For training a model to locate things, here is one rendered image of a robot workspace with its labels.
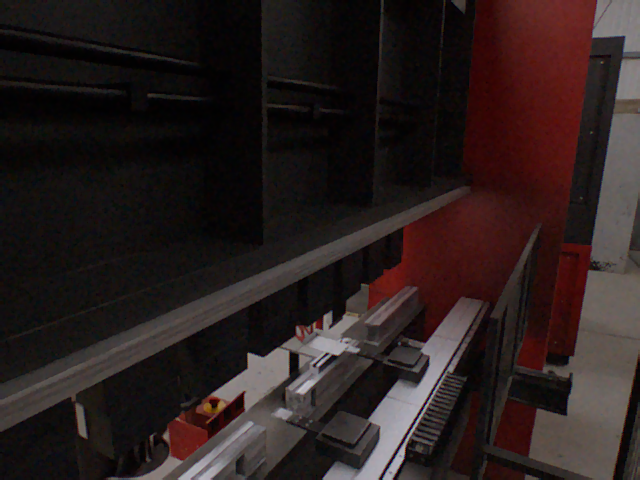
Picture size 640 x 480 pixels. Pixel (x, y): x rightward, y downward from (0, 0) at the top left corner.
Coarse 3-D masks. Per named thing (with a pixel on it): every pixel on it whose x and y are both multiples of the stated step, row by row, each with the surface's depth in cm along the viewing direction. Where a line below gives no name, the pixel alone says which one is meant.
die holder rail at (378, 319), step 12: (408, 288) 215; (396, 300) 200; (408, 300) 205; (384, 312) 187; (396, 312) 193; (408, 312) 207; (372, 324) 175; (384, 324) 181; (396, 324) 194; (372, 336) 178; (384, 336) 183
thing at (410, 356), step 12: (348, 348) 147; (360, 348) 147; (396, 348) 141; (408, 348) 141; (384, 360) 140; (396, 360) 134; (408, 360) 134; (420, 360) 136; (384, 372) 135; (396, 372) 133; (408, 372) 131; (420, 372) 132
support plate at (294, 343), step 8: (296, 328) 163; (304, 336) 157; (320, 336) 157; (328, 336) 157; (336, 336) 157; (288, 344) 150; (296, 344) 150; (296, 352) 146; (304, 352) 145; (312, 352) 145; (320, 352) 145
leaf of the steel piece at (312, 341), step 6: (312, 336) 154; (306, 342) 151; (312, 342) 152; (318, 342) 152; (324, 342) 152; (330, 342) 152; (336, 342) 152; (312, 348) 148; (318, 348) 147; (324, 348) 148; (330, 348) 148
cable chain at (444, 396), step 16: (448, 384) 121; (464, 384) 122; (432, 400) 114; (448, 400) 115; (432, 416) 108; (448, 416) 108; (416, 432) 101; (432, 432) 101; (416, 448) 98; (432, 448) 97
